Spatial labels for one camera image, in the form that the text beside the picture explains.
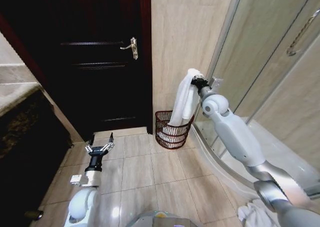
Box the brass door handle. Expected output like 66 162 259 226
119 37 139 61

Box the dark wicker hamper basket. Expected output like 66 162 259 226
154 110 195 151

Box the white towel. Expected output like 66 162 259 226
167 68 205 127
159 125 189 144

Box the dark wooden door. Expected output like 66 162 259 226
0 0 154 144

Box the dark marble vanity cabinet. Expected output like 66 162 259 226
0 83 74 227

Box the white cloth on floor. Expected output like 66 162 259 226
237 198 276 227

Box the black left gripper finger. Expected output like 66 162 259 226
85 133 96 154
98 131 116 153

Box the white towel inside hamper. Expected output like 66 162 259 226
159 125 189 144

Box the glass shower door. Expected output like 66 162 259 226
194 0 320 198

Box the metal shower door handle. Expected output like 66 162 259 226
286 8 320 57

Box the white robot front shell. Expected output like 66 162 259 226
126 209 199 227

